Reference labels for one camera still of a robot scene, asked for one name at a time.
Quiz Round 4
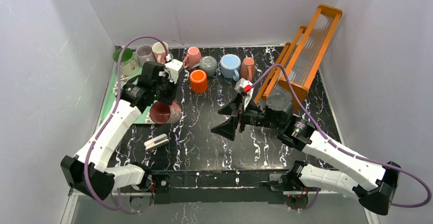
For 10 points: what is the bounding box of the orange wooden dish rack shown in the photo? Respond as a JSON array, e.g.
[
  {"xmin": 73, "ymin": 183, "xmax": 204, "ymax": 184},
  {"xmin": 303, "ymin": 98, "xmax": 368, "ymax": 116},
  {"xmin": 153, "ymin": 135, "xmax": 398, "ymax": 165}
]
[{"xmin": 254, "ymin": 4, "xmax": 343, "ymax": 107}]

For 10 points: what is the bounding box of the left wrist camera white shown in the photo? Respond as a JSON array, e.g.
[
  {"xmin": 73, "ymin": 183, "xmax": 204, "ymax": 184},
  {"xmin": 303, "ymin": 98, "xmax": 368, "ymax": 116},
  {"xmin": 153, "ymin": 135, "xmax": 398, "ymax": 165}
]
[{"xmin": 164, "ymin": 53, "xmax": 184, "ymax": 84}]

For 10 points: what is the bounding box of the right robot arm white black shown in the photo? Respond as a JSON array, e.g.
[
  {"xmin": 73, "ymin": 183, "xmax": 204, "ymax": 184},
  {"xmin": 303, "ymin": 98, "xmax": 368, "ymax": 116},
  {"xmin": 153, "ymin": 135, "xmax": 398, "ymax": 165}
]
[{"xmin": 210, "ymin": 92, "xmax": 399, "ymax": 215}]

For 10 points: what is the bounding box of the white black small device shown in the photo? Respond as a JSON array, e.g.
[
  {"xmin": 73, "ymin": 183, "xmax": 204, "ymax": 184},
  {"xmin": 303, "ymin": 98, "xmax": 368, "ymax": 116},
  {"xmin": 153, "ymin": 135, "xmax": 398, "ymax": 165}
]
[{"xmin": 144, "ymin": 134, "xmax": 169, "ymax": 152}]

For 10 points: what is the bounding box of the light blue upside-down mug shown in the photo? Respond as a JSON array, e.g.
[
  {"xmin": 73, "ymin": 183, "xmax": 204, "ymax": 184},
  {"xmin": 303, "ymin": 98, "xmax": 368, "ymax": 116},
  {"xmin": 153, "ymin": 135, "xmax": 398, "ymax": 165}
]
[{"xmin": 220, "ymin": 54, "xmax": 241, "ymax": 82}]

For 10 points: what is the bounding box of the cream cartoon mug green interior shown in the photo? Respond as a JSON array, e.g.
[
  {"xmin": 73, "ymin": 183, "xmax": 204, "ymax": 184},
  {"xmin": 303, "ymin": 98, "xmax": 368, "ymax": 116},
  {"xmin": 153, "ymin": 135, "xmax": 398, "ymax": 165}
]
[{"xmin": 119, "ymin": 47, "xmax": 140, "ymax": 77}]

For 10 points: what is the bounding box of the grey upside-down mug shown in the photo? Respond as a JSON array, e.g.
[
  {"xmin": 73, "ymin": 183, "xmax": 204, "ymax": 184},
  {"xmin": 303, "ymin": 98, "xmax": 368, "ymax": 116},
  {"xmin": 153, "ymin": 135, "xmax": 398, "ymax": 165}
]
[{"xmin": 192, "ymin": 56, "xmax": 218, "ymax": 77}]

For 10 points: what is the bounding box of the orange upside-down mug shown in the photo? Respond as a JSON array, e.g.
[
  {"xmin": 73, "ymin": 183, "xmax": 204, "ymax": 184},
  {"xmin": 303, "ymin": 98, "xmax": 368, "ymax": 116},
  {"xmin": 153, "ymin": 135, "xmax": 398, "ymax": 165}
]
[{"xmin": 189, "ymin": 69, "xmax": 208, "ymax": 93}]

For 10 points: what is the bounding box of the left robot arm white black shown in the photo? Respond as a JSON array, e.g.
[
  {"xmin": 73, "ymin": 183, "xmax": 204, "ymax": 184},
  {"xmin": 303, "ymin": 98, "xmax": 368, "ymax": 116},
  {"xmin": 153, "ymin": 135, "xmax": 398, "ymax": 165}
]
[{"xmin": 60, "ymin": 59, "xmax": 183, "ymax": 200}]

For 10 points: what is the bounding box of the pink upside-down mug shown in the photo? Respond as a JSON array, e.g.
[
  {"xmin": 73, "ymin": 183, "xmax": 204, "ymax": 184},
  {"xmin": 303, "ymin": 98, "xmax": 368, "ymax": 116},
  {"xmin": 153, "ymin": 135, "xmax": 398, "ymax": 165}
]
[{"xmin": 183, "ymin": 46, "xmax": 202, "ymax": 69}]

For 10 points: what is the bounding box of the lavender ribbed mug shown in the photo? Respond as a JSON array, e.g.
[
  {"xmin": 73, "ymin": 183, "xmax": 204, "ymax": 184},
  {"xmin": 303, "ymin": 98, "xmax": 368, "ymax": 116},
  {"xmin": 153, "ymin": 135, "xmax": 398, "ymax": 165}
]
[{"xmin": 135, "ymin": 45, "xmax": 157, "ymax": 67}]

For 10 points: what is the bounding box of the salmon upside-down mug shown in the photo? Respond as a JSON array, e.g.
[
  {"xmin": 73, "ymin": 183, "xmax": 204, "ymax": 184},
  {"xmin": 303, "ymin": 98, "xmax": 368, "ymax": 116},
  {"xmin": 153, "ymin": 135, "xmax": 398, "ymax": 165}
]
[{"xmin": 240, "ymin": 57, "xmax": 256, "ymax": 82}]

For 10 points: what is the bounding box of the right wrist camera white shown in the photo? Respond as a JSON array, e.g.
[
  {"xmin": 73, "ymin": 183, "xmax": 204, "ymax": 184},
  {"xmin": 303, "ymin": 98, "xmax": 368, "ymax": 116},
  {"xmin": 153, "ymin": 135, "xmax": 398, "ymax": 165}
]
[{"xmin": 235, "ymin": 78, "xmax": 254, "ymax": 110}]

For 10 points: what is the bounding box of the green floral serving tray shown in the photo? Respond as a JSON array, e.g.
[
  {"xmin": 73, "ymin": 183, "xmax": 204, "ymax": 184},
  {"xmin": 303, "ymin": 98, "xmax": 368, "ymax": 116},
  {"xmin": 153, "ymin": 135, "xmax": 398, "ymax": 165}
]
[{"xmin": 100, "ymin": 63, "xmax": 156, "ymax": 125}]

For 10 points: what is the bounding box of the pink patterned mug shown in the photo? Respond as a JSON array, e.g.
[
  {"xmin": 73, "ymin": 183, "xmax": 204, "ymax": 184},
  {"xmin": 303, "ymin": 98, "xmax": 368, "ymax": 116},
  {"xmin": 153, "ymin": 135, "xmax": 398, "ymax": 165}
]
[{"xmin": 149, "ymin": 101, "xmax": 182, "ymax": 124}]

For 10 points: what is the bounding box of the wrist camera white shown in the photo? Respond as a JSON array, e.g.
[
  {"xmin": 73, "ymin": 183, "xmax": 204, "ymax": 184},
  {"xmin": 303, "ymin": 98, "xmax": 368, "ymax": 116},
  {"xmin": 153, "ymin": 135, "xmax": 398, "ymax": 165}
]
[
  {"xmin": 235, "ymin": 78, "xmax": 254, "ymax": 110},
  {"xmin": 164, "ymin": 53, "xmax": 184, "ymax": 84}
]

